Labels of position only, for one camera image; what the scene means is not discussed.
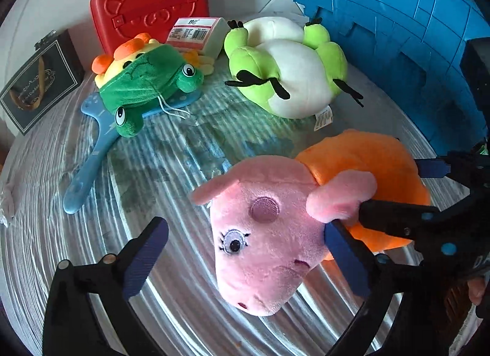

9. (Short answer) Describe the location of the crumpled white paper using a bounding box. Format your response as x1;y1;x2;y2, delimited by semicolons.
0;184;16;226

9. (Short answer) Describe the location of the white striped tablecloth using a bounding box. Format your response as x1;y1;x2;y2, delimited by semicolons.
0;61;471;356

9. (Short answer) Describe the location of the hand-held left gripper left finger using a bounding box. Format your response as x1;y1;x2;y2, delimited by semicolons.
43;216;170;356

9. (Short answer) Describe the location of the green and white plush toy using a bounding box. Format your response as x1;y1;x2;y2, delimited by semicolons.
223;17;364;118

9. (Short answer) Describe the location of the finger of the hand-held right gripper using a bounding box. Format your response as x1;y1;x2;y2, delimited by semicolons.
416;151;490;196
358;201;441;242

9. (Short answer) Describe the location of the blue plastic boomerang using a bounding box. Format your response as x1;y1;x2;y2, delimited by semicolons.
63;90;202;215

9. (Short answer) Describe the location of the yellow duck plush frog hood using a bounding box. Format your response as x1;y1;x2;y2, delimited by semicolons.
92;32;215;138

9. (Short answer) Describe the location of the dark gift bag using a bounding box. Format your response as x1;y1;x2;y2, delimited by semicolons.
0;30;85;137

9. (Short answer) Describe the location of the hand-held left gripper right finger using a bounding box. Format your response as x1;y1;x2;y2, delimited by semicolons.
323;221;452;356

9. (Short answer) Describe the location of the red plastic carry case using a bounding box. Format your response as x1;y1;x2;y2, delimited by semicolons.
90;0;210;59

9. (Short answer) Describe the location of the pink pig plush orange dress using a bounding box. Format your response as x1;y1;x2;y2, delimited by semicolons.
191;129;431;316

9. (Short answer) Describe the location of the person's right hand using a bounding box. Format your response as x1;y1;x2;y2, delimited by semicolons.
469;277;489;308

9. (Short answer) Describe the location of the blue plastic crate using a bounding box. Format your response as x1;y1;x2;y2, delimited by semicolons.
293;0;490;154

